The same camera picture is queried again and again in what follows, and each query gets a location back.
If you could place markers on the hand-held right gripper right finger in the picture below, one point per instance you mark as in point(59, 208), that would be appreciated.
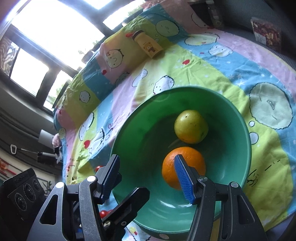
point(185, 180)

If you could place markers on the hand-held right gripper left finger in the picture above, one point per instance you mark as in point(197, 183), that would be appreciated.
point(111, 178)

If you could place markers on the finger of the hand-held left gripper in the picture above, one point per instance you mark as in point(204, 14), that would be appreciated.
point(126, 207)

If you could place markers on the red tomato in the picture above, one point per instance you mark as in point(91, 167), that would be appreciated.
point(99, 168)
point(104, 213)

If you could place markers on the orange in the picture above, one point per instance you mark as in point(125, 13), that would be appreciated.
point(197, 162)

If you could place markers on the green plastic bowl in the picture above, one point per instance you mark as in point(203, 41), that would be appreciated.
point(150, 139)

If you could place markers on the pale yellow-green citrus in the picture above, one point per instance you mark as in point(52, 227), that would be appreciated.
point(190, 126)

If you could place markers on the green potted plant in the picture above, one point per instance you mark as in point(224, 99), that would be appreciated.
point(48, 185)

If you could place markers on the black stick vacuum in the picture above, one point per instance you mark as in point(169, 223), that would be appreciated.
point(44, 158)

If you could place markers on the white lampshade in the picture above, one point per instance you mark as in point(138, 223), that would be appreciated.
point(45, 138)

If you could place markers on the pink cloth bundle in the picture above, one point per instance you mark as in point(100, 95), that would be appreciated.
point(56, 141)

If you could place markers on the grey curtain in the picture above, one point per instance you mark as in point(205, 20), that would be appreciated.
point(16, 125)

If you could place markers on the cartoon printed bedsheet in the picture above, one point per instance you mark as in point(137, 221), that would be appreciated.
point(208, 69)

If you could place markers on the yellow cartoon bottle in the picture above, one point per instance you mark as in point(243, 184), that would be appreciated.
point(148, 45)

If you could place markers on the dark framed window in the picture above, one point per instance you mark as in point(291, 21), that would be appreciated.
point(57, 27)

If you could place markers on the clear box of dried fruit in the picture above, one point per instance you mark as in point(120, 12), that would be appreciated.
point(266, 32)

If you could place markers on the dark glass bottle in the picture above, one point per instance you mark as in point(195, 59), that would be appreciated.
point(214, 11)

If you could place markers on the grey-green sofa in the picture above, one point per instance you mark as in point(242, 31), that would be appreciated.
point(242, 14)

